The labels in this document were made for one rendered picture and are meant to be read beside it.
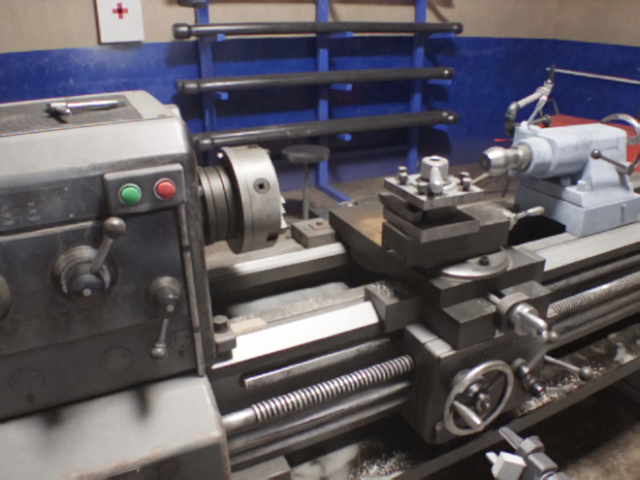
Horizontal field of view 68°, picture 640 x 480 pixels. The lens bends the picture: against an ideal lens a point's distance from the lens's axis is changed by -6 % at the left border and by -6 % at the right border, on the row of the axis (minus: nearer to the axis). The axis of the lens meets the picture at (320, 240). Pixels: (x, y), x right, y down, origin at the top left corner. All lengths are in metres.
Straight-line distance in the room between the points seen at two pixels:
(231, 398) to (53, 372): 0.39
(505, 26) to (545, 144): 4.18
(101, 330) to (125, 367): 0.10
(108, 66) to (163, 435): 3.40
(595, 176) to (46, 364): 1.66
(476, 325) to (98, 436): 0.82
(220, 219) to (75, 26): 3.12
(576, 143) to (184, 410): 1.40
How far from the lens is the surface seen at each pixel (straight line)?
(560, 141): 1.73
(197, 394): 1.04
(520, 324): 1.21
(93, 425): 1.03
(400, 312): 1.23
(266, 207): 1.10
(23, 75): 4.12
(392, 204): 1.21
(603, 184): 1.90
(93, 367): 1.02
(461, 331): 1.18
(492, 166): 1.58
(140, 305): 0.95
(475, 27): 5.56
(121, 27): 3.99
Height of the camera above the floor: 1.49
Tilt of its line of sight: 24 degrees down
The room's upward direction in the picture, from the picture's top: straight up
